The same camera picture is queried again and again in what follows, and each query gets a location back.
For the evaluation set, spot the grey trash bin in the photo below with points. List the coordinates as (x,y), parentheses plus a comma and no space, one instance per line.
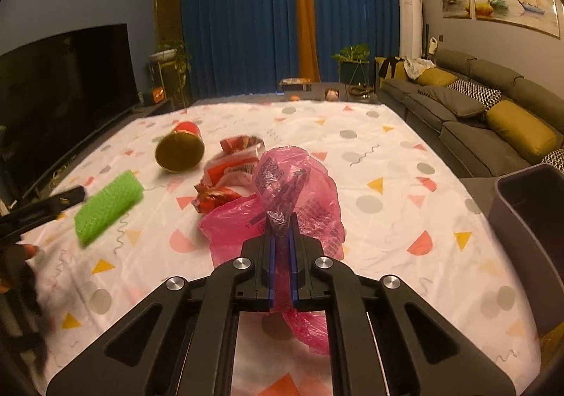
(528,246)

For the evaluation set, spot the potted plant on stand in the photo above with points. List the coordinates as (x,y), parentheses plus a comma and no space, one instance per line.
(352,53)

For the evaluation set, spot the small pink pig toy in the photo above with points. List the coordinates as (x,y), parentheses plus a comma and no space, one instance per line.
(332,94)

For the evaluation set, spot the large pink plastic bag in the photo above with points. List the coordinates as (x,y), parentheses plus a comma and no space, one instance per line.
(299,189)

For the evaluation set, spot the large yellow pillow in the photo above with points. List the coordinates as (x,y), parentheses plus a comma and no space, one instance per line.
(520,125)

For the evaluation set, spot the black cloth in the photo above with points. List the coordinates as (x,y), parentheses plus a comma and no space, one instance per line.
(390,66)

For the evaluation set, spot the orange glowing device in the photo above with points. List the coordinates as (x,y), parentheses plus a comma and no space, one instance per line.
(157,94)

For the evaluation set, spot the orange curtain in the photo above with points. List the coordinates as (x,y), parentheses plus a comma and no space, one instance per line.
(305,17)

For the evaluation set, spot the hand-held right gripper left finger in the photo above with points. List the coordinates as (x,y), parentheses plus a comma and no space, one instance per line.
(271,281)

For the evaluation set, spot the flat printed box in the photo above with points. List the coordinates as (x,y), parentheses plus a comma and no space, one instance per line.
(295,82)

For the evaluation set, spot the small yellow pillow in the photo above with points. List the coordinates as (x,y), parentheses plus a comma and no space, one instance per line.
(436,77)

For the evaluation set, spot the white standing air conditioner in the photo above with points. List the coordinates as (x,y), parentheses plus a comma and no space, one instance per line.
(410,26)

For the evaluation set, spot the green foam net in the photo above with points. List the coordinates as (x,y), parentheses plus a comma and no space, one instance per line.
(108,206)

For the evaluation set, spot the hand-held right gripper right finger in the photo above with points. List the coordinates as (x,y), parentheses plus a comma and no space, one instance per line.
(294,281)

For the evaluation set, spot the white orange paper cup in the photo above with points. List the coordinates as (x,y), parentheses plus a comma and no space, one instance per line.
(231,167)

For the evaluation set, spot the black television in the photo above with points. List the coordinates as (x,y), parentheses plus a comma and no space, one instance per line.
(66,92)

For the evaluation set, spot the person's left hand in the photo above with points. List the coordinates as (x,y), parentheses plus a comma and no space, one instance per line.
(28,251)

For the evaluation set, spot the brown wooden panel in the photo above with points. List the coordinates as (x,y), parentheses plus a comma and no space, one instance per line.
(167,8)

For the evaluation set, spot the blue curtain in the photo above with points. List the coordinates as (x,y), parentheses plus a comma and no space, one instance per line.
(361,13)
(238,26)

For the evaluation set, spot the red cup with gold inside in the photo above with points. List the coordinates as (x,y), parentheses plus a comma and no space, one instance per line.
(178,153)

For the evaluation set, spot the dark coiled object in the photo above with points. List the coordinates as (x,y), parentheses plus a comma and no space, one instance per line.
(359,91)

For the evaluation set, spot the grey pillow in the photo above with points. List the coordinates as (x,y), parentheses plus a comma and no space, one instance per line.
(454,101)

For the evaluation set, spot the white patterned tablecloth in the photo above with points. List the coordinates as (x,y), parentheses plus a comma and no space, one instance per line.
(396,224)

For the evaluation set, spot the white cloth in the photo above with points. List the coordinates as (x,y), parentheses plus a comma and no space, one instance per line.
(418,65)

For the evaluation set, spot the black white patterned pillow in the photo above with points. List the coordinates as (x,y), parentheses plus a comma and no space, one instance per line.
(556,158)
(478,92)

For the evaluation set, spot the trailing plant on stand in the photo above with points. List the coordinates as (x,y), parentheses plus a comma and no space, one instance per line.
(169,52)

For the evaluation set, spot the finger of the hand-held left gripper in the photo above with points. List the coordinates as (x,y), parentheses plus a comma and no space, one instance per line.
(48,206)

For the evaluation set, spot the grey green sofa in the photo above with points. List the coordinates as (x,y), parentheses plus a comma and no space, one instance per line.
(467,138)

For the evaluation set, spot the dark low table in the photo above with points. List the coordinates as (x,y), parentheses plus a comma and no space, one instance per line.
(317,90)

